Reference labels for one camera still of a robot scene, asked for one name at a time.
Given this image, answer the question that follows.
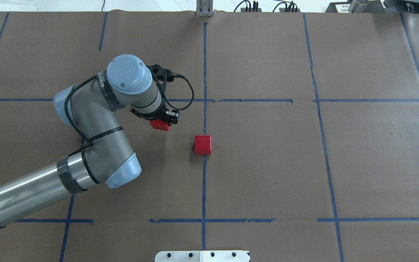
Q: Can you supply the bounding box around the red block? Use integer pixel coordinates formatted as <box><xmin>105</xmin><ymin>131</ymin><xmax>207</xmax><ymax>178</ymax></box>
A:
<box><xmin>149</xmin><ymin>119</ymin><xmax>170</xmax><ymax>131</ymax></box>
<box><xmin>193</xmin><ymin>135</ymin><xmax>212</xmax><ymax>155</ymax></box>

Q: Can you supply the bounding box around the aluminium frame post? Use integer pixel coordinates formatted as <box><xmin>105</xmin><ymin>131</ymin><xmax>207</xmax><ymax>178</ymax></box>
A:
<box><xmin>196</xmin><ymin>0</ymin><xmax>214</xmax><ymax>17</ymax></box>

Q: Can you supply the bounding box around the orange black power strip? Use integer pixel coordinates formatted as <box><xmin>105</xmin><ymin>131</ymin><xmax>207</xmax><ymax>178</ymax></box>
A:
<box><xmin>234</xmin><ymin>1</ymin><xmax>302</xmax><ymax>13</ymax></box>

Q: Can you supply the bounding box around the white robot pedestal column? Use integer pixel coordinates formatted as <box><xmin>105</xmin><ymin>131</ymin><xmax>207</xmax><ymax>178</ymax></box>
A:
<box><xmin>154</xmin><ymin>250</ymin><xmax>251</xmax><ymax>262</ymax></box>

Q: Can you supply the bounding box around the metal cup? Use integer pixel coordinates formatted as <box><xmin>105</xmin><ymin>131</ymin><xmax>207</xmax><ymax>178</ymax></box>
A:
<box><xmin>348</xmin><ymin>0</ymin><xmax>369</xmax><ymax>13</ymax></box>

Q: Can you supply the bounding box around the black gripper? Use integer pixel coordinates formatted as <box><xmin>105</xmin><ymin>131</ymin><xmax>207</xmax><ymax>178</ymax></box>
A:
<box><xmin>129</xmin><ymin>106</ymin><xmax>180</xmax><ymax>126</ymax></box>

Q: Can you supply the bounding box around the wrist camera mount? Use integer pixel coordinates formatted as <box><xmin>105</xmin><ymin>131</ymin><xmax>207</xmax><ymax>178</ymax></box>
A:
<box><xmin>147</xmin><ymin>64</ymin><xmax>175</xmax><ymax>89</ymax></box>

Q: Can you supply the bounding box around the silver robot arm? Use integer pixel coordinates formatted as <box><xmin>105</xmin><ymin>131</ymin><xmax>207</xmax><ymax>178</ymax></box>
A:
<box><xmin>0</xmin><ymin>54</ymin><xmax>184</xmax><ymax>230</ymax></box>

